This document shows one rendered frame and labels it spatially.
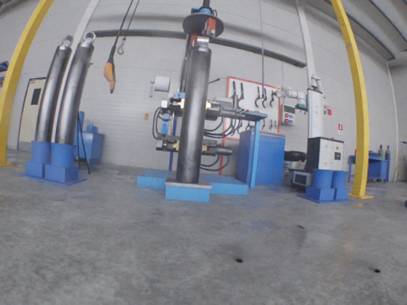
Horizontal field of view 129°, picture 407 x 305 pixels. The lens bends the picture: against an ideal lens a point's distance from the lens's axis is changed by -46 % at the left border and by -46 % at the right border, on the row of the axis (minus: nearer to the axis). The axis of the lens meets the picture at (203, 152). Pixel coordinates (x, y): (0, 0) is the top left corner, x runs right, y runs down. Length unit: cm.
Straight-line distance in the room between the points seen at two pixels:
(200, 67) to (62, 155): 157
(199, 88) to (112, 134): 301
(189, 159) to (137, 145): 268
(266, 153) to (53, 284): 317
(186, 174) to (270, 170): 202
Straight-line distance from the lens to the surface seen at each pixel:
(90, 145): 372
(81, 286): 60
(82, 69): 208
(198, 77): 171
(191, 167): 156
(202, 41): 197
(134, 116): 423
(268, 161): 326
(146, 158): 409
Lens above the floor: 40
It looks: 1 degrees up
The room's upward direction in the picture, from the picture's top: 6 degrees clockwise
